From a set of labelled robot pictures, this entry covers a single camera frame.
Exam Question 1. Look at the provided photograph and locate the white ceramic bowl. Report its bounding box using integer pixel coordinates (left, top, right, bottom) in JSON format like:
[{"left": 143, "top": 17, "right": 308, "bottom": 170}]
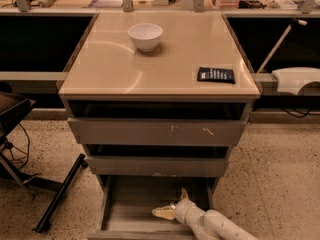
[{"left": 128, "top": 23, "right": 163, "bottom": 52}]

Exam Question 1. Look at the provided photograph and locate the black metal stand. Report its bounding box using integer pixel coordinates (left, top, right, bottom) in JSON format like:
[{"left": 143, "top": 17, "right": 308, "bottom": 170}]
[{"left": 0, "top": 91, "right": 88, "bottom": 233}]

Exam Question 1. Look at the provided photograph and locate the bottom grey open drawer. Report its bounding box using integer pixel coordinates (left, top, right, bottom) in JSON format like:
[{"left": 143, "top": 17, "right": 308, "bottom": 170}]
[{"left": 87, "top": 176, "right": 217, "bottom": 240}]

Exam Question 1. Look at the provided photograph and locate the top grey drawer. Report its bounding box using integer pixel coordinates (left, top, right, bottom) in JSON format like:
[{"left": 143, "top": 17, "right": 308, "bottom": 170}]
[{"left": 68, "top": 118, "right": 246, "bottom": 146}]

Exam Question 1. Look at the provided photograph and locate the grey drawer cabinet beige top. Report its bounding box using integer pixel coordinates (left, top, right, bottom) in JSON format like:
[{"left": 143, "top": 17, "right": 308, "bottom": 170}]
[{"left": 56, "top": 11, "right": 263, "bottom": 240}]

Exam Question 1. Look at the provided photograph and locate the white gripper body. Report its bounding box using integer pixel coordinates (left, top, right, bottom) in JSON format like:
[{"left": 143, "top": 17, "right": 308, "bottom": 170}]
[{"left": 174, "top": 199, "right": 204, "bottom": 225}]

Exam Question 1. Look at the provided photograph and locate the black floor cable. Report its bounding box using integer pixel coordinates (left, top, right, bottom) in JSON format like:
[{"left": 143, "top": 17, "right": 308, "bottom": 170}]
[{"left": 3, "top": 122, "right": 32, "bottom": 170}]

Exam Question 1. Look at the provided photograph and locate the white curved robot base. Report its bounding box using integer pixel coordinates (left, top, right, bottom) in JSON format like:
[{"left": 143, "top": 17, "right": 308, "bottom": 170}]
[{"left": 272, "top": 67, "right": 320, "bottom": 95}]

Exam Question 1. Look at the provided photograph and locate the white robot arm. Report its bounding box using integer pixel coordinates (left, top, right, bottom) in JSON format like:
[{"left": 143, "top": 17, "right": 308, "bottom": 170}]
[{"left": 152, "top": 188, "right": 259, "bottom": 240}]

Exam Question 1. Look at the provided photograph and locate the middle grey drawer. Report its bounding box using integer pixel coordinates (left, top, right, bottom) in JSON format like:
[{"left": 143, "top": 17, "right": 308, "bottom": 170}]
[{"left": 87, "top": 156, "right": 228, "bottom": 177}]

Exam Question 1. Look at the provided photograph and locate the white rod black tip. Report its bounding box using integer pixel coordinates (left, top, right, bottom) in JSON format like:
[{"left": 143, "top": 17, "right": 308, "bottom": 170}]
[{"left": 256, "top": 18, "right": 308, "bottom": 73}]

